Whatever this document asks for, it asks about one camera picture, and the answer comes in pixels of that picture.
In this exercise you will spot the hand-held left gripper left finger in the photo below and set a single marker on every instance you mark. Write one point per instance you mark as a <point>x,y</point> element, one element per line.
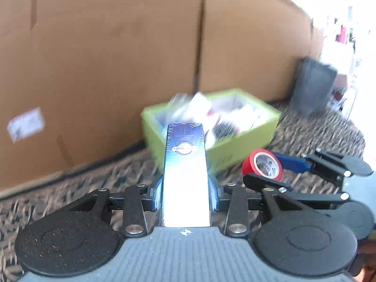
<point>157,194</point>

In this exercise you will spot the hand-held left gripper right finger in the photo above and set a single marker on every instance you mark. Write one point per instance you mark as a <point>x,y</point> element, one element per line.
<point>213,194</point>

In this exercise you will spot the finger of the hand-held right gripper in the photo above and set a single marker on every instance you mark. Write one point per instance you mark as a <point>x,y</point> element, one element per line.
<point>290,161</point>
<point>258,180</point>

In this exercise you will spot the red tape roll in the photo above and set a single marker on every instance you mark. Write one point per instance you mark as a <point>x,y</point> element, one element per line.
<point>263,166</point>

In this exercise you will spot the dark blue tall box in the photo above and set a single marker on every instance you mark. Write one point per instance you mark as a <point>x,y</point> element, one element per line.
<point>185,182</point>

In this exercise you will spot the lime green shoe box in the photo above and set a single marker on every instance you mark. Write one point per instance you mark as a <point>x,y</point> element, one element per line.
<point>235,149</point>

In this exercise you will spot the dark striped packet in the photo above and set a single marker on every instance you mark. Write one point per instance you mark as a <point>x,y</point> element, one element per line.
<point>223,129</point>

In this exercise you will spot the black letter-patterned mat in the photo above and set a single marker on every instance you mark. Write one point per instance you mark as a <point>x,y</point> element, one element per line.
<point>308,132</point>

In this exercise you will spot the grey paper bag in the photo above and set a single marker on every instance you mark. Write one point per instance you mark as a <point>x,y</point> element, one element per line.
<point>314,85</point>

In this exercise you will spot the magenta object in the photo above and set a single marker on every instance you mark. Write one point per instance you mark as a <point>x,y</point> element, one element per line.
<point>342,33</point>

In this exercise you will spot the brown cardboard backdrop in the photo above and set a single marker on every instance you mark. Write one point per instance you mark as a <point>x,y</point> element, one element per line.
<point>102,64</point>

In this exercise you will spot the white shipping label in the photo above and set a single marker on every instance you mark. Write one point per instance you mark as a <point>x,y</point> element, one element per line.
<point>26,123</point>

